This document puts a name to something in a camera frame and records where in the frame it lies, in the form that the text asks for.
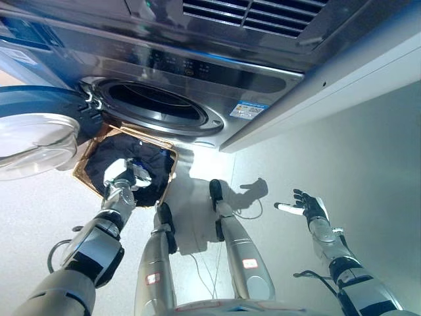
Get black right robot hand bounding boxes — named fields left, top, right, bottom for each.
left=274, top=188, right=330, bottom=222

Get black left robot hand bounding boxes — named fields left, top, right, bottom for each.
left=114, top=159, right=153, bottom=191

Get blue garment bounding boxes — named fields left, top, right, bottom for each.
left=131, top=149, right=168, bottom=172

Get black clothes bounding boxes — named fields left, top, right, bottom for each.
left=84, top=135, right=174, bottom=207

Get brown wicker laundry basket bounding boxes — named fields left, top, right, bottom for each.
left=72, top=124, right=180, bottom=209

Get round washing machine door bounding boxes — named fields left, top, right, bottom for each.
left=0, top=85, right=105, bottom=182

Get grey front-load washing machine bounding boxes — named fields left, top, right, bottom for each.
left=0, top=9, right=305, bottom=151

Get silver right robot leg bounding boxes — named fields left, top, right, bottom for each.
left=209, top=179, right=276, bottom=302

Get silver robot leg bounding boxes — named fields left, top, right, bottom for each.
left=209, top=179, right=276, bottom=302
left=134, top=202, right=179, bottom=316

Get silver left robot leg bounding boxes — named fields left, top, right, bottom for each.
left=134, top=202, right=179, bottom=316

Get blue energy label sticker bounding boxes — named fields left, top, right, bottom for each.
left=229, top=101, right=268, bottom=119

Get tall white appliance cabinet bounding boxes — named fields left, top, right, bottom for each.
left=218, top=31, right=421, bottom=153

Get grey robot torso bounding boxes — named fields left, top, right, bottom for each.
left=170, top=298, right=316, bottom=316

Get small blue white sticker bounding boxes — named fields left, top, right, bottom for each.
left=6, top=45, right=39, bottom=72

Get grey stacked dryer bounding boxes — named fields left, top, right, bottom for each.
left=0, top=0, right=366, bottom=74

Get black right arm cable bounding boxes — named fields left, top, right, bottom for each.
left=292, top=269, right=340, bottom=299

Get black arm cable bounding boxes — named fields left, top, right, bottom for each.
left=47, top=226, right=84, bottom=274
left=292, top=269, right=340, bottom=299

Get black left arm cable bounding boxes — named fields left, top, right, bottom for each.
left=47, top=226, right=84, bottom=274

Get thin white floor cable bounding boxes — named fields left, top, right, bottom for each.
left=189, top=242, right=222, bottom=301

